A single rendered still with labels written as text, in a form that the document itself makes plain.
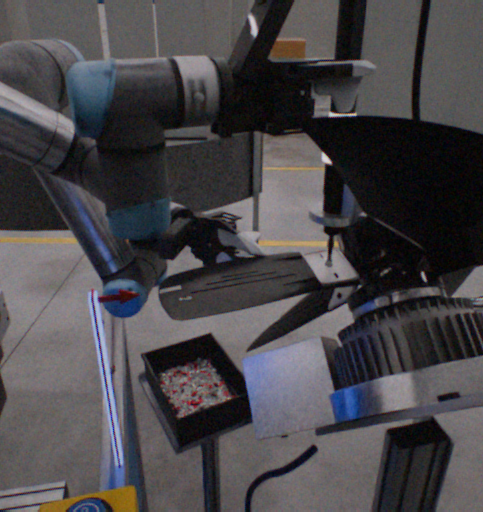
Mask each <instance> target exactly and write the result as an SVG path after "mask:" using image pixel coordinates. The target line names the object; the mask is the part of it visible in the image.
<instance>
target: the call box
mask: <svg viewBox="0 0 483 512"><path fill-rule="evenodd" d="M86 499H96V501H98V499H100V503H101V504H102V505H103V506H104V509H105V512H139V506H138V498H137V491H136V488H135V486H134V485H128V486H123V488H118V489H113V490H108V491H102V492H97V493H93V494H87V495H82V496H76V497H72V498H67V499H61V501H56V502H51V503H46V504H43V505H41V506H39V508H38V512H68V511H69V510H70V506H73V505H76V504H77V503H80V502H82V501H86Z"/></svg>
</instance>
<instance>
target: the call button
mask: <svg viewBox="0 0 483 512"><path fill-rule="evenodd" d="M68 512H105V509H104V506H103V505H102V504H101V503H100V499H98V501H96V499H86V501H82V502H80V503H77V504H76V505H73V506H70V510H69V511H68Z"/></svg>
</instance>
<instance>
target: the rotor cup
mask: <svg viewBox="0 0 483 512"><path fill-rule="evenodd" d="M366 216H367V214H363V215H360V216H358V217H357V222H356V223H354V224H352V225H350V226H343V227H341V233H340V236H341V239H342V243H343V247H344V252H342V249H341V244H340V241H339V237H338V235H337V242H338V246H339V250H340V252H341V253H342V254H343V256H344V257H345V259H347V260H348V261H349V263H350V264H351V265H352V266H353V268H354V269H355V270H356V271H357V273H358V275H360V278H358V279H357V280H358V281H360V282H361V288H358V289H357V290H355V291H354V292H352V293H351V294H350V295H349V296H348V298H347V304H348V308H349V311H350V313H353V311H354V310H355V309H356V308H358V307H361V306H362V305H364V304H367V303H368V302H370V301H373V300H375V298H378V297H380V296H383V295H387V294H390V293H394V292H399V291H403V290H408V289H417V288H439V289H443V288H444V282H443V280H442V277H441V275H440V274H439V273H434V271H430V270H419V271H418V268H416V269H415V268H413V267H412V266H409V265H408V264H406V263H404V262H403V261H401V260H400V258H398V259H397V257H395V256H394V255H392V254H389V253H386V252H384V251H383V250H382V249H381V248H380V247H379V246H377V244H375V243H374V242H371V241H370V240H368V239H366V238H365V237H363V236H362V235H363V229H364V224H365V220H366Z"/></svg>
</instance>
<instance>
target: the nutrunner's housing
mask: <svg viewBox="0 0 483 512"><path fill-rule="evenodd" d="M342 180H343V179H342V177H341V175H340V174H339V173H338V171H337V170H336V168H335V167H333V166H328V164H325V172H324V186H323V195H324V200H323V211H324V212H326V213H330V214H341V209H342V198H343V187H344V184H343V183H342ZM323 232H324V233H325V234H326V235H329V236H336V235H339V234H340V233H341V227H330V226H324V227H323Z"/></svg>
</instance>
